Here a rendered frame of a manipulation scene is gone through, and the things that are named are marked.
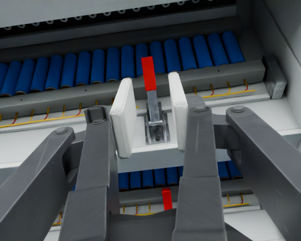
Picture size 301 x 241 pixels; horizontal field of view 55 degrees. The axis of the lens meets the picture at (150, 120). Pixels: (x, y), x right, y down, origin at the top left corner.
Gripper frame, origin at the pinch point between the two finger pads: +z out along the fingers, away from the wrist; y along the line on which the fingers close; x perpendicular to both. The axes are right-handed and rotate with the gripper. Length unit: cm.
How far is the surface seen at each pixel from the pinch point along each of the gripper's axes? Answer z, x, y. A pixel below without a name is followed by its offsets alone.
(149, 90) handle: 11.5, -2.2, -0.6
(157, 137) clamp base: 11.2, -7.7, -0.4
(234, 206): 18.1, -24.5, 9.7
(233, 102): 14.4, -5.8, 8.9
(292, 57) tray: 13.8, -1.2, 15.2
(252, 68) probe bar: 16.4, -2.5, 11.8
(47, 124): 14.3, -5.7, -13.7
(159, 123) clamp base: 11.2, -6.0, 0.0
